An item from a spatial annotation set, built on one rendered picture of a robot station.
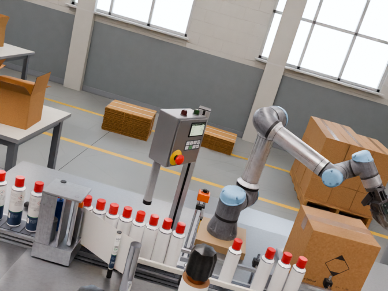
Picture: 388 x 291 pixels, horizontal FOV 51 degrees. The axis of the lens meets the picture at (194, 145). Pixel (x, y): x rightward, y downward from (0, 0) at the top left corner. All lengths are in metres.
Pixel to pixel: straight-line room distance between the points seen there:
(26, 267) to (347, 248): 1.26
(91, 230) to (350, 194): 3.90
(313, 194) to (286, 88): 2.43
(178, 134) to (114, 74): 5.83
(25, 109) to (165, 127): 1.65
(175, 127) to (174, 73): 5.56
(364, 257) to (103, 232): 1.09
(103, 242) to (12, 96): 1.66
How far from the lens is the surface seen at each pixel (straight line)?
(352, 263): 1.94
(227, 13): 6.82
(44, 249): 1.57
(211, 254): 1.26
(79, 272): 1.56
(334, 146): 4.84
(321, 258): 1.89
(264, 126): 1.80
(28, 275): 1.53
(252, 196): 2.05
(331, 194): 5.04
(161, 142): 1.47
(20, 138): 2.86
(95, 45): 7.29
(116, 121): 5.63
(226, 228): 1.98
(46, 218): 1.51
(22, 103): 2.96
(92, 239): 1.58
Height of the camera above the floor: 1.84
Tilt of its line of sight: 18 degrees down
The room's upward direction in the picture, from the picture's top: 16 degrees clockwise
